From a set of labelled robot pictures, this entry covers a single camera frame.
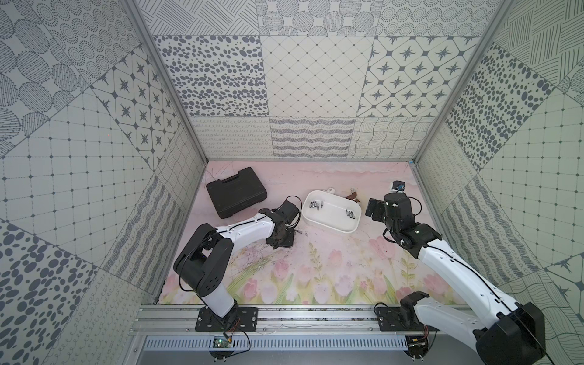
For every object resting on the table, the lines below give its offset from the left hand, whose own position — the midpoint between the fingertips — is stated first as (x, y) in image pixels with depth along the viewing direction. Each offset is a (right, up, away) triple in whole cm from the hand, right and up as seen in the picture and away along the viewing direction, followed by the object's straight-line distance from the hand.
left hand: (288, 238), depth 90 cm
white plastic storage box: (+20, +10, +12) cm, 25 cm away
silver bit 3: (+15, +12, +14) cm, 24 cm away
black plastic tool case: (-24, +18, +12) cm, 32 cm away
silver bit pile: (+10, +12, +14) cm, 21 cm away
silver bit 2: (+12, +12, +14) cm, 22 cm away
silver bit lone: (+28, +8, +10) cm, 30 cm away
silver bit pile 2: (+4, +2, +6) cm, 8 cm away
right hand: (+35, +14, -8) cm, 39 cm away
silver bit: (+11, +13, +14) cm, 22 cm away
